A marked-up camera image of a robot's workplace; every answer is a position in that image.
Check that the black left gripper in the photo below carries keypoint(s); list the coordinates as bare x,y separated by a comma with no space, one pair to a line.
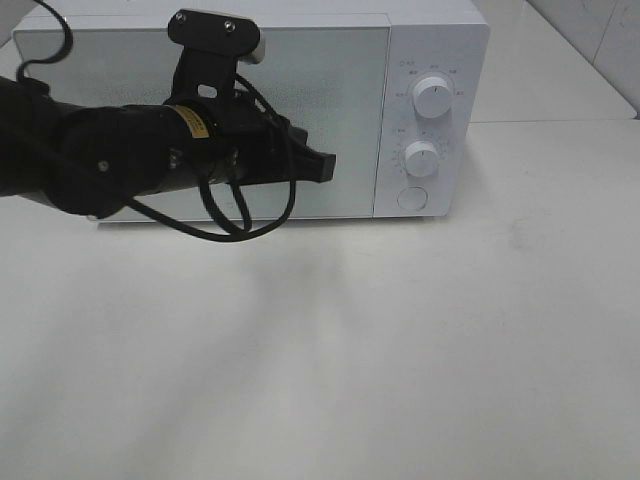
244,133

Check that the round white door button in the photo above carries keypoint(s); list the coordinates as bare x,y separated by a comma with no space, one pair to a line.
413,199

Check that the white microwave door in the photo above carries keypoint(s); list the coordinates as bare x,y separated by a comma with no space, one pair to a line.
328,82

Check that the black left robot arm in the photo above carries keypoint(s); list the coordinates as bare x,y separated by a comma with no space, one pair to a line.
96,161

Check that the lower white control knob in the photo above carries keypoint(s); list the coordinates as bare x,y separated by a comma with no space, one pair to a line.
421,159

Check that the white control knob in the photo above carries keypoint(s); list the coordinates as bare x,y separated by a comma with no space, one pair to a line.
432,95
421,159

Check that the white microwave oven body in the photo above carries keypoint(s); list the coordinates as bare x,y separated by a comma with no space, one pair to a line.
449,37

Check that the upper white control knob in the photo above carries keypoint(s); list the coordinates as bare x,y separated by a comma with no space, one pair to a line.
432,95

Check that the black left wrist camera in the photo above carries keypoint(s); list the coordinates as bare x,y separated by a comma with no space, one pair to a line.
218,34

